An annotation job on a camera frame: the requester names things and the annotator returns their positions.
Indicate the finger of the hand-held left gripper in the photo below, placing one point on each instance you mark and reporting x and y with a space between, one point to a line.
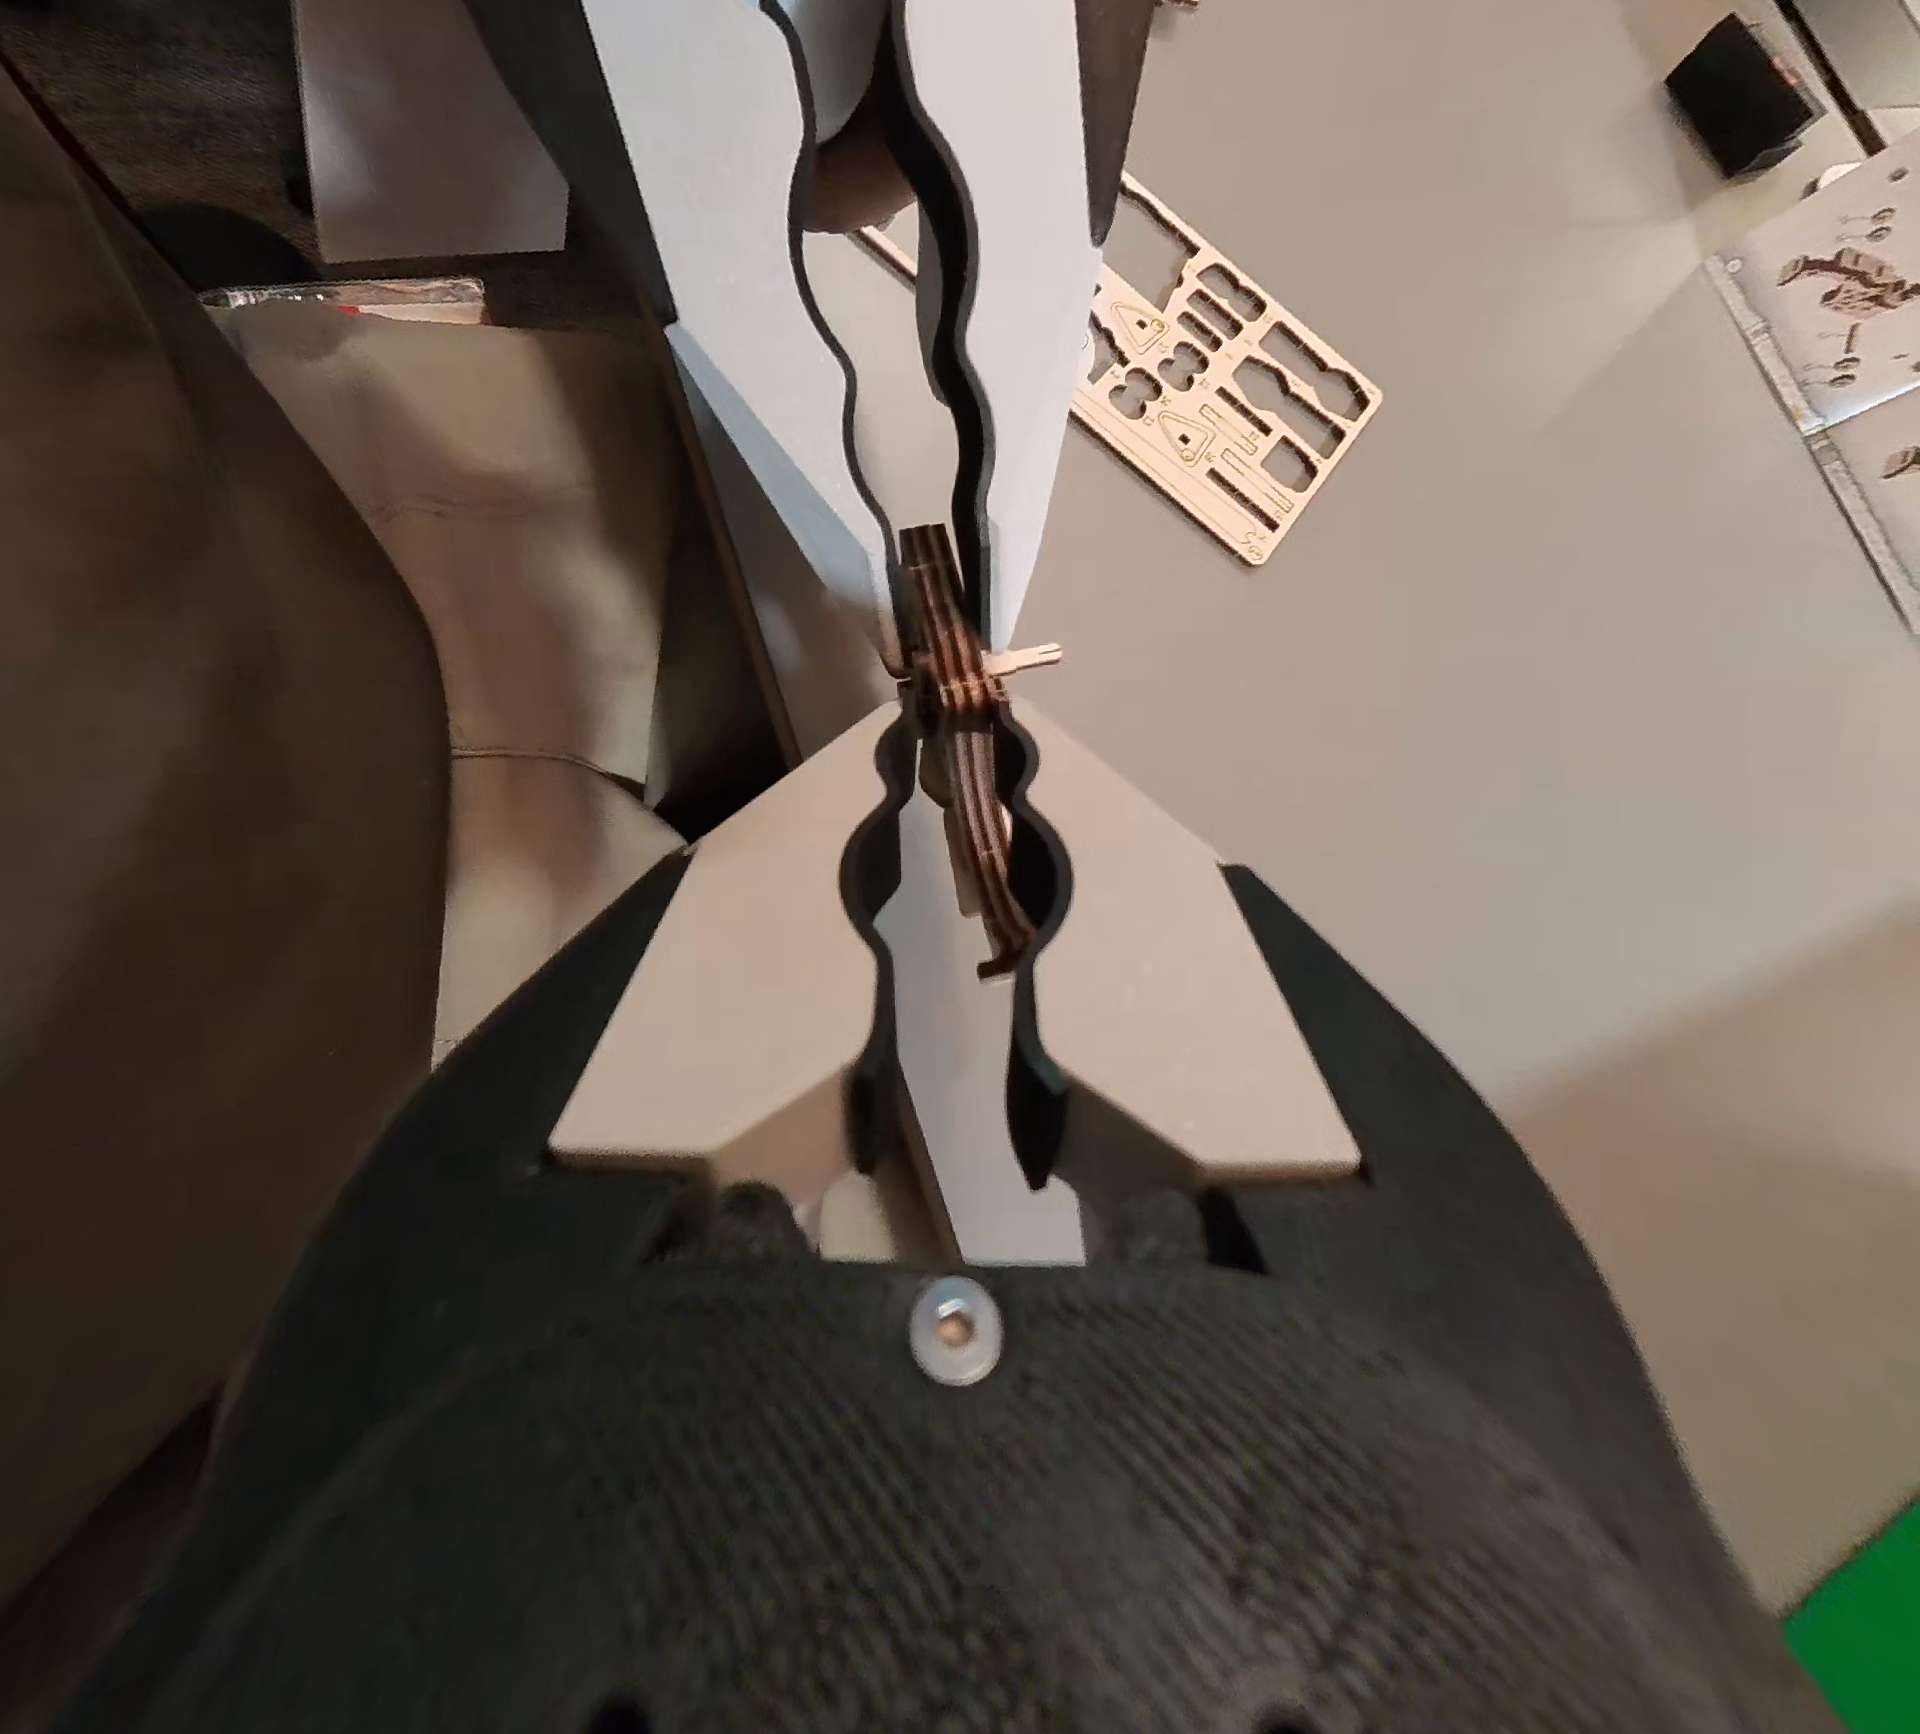
1020 189
705 189

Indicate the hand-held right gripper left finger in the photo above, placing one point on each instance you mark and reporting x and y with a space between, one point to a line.
721 1014

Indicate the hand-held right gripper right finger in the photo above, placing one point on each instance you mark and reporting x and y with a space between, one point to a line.
1201 1014

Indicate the layered wooden model assembly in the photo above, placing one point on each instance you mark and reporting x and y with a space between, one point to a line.
938 685

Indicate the grey desk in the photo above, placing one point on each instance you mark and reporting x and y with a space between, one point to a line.
1500 788

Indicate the person's left hand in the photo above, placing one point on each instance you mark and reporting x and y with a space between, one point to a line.
863 174

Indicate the grey panel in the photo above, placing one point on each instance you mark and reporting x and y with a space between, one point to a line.
421 144

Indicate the clear plastic bag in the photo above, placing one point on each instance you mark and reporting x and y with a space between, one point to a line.
345 302

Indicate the laser-cut plywood parts sheet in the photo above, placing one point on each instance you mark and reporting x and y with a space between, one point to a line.
1350 393

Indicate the flat black box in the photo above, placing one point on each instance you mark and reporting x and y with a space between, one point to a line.
1741 99

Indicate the white instruction sheet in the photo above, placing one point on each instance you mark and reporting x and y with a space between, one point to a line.
1830 325

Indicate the green plastic bin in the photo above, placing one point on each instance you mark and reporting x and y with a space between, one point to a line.
1860 1644

